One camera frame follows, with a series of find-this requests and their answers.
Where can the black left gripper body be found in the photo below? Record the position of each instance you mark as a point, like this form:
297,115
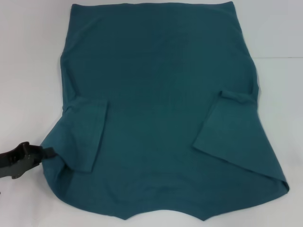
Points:
21,158

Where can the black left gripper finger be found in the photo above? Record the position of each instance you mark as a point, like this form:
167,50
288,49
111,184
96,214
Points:
50,152

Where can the blue t-shirt with FREE print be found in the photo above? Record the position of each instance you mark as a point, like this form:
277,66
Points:
154,94

